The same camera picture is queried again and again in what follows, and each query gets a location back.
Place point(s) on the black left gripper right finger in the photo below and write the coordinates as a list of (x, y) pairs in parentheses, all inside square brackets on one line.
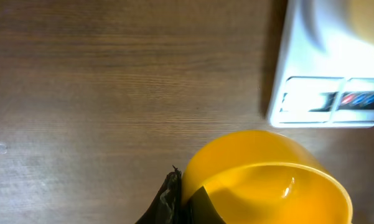
[(202, 210)]

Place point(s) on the yellow plastic bowl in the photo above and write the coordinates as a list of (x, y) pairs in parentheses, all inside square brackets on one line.
[(361, 19)]

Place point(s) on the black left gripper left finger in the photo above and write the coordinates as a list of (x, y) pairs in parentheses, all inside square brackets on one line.
[(165, 207)]

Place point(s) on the white digital kitchen scale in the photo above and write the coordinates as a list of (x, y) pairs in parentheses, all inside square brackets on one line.
[(324, 77)]

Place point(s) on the yellow plastic scoop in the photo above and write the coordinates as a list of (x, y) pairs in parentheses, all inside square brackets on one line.
[(263, 177)]

